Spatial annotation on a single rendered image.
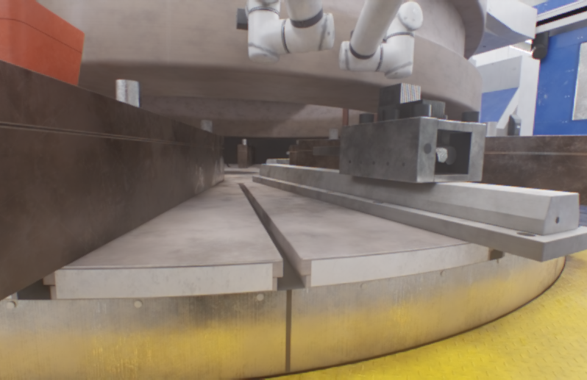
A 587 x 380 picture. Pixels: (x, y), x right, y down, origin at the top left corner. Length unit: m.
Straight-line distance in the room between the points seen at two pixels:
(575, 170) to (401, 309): 1.51
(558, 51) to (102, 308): 5.66
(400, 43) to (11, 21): 0.94
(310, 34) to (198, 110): 4.97
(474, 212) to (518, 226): 0.13
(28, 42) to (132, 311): 0.56
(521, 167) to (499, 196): 1.21
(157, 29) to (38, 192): 0.78
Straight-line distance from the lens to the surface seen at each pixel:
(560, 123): 5.49
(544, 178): 2.21
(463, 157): 1.28
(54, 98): 0.75
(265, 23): 0.91
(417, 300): 0.96
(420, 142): 1.06
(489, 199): 1.03
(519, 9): 5.36
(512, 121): 6.64
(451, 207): 1.08
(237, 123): 5.76
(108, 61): 1.33
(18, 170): 0.67
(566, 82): 5.56
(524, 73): 7.11
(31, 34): 0.75
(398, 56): 1.08
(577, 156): 2.21
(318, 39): 0.85
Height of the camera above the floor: 0.55
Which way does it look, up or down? 7 degrees down
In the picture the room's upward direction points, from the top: 1 degrees clockwise
